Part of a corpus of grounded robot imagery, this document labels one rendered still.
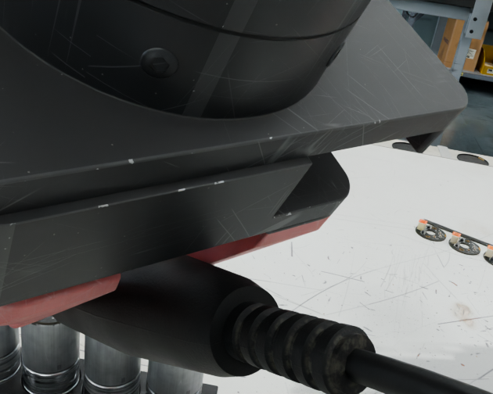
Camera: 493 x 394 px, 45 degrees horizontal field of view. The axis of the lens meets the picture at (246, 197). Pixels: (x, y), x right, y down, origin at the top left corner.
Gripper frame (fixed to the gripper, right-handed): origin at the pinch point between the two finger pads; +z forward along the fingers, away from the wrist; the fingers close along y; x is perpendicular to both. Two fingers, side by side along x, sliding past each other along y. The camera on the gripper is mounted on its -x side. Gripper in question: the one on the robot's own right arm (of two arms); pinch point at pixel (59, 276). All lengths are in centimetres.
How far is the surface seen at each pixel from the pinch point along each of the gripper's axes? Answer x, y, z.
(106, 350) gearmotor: -0.5, -3.7, 8.9
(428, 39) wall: -193, -377, 173
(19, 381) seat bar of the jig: -1.9, -1.2, 13.3
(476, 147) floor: -77, -270, 139
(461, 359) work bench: 6.5, -24.1, 11.4
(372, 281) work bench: -0.7, -25.3, 15.1
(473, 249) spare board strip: 0.0, -36.3, 14.6
